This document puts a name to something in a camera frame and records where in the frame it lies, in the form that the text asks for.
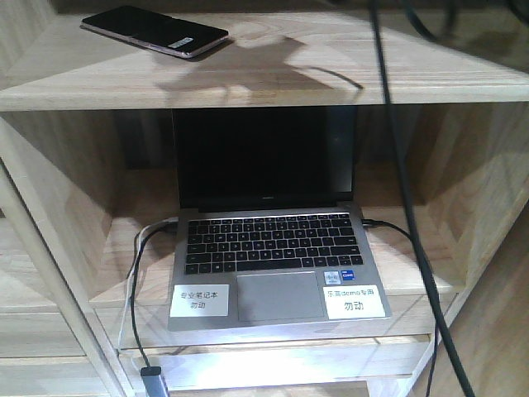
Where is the black foldable phone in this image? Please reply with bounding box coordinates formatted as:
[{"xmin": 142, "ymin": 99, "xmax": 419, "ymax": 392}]
[{"xmin": 81, "ymin": 6, "xmax": 229, "ymax": 59}]

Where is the grey laptop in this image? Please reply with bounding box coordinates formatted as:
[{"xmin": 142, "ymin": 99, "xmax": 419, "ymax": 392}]
[{"xmin": 169, "ymin": 105, "xmax": 391, "ymax": 331}]

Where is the white label left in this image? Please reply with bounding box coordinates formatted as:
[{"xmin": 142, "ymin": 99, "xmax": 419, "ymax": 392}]
[{"xmin": 169, "ymin": 285, "xmax": 230, "ymax": 318}]

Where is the white label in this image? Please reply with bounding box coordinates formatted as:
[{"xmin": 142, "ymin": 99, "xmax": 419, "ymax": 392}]
[
  {"xmin": 323, "ymin": 285, "xmax": 387, "ymax": 320},
  {"xmin": 169, "ymin": 285, "xmax": 230, "ymax": 318}
]

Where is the white label right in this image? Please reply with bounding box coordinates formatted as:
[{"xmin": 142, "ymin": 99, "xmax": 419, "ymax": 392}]
[{"xmin": 323, "ymin": 285, "xmax": 387, "ymax": 320}]

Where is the light wooden shelf unit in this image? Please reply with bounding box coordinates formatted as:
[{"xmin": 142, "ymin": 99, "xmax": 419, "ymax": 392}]
[{"xmin": 1, "ymin": 1, "xmax": 528, "ymax": 396}]

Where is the grey usb hub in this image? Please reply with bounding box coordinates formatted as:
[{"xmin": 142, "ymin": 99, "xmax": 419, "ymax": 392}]
[{"xmin": 140, "ymin": 366, "xmax": 169, "ymax": 397}]

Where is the white laptop cable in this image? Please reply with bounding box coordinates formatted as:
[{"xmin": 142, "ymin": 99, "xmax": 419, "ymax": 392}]
[{"xmin": 115, "ymin": 215, "xmax": 179, "ymax": 352}]

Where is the black laptop cable left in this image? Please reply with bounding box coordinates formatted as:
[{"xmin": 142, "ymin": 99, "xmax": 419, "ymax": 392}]
[{"xmin": 130, "ymin": 222, "xmax": 179, "ymax": 369}]

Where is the black laptop cable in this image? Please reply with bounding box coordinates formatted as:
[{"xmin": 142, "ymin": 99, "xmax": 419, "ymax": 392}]
[
  {"xmin": 361, "ymin": 218, "xmax": 417, "ymax": 245},
  {"xmin": 130, "ymin": 222, "xmax": 179, "ymax": 369}
]

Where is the black laptop cable right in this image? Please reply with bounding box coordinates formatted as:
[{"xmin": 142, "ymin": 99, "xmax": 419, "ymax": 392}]
[{"xmin": 361, "ymin": 218, "xmax": 417, "ymax": 245}]

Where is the black camera cable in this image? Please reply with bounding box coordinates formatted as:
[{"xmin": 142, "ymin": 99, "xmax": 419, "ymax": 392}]
[{"xmin": 367, "ymin": 0, "xmax": 476, "ymax": 397}]

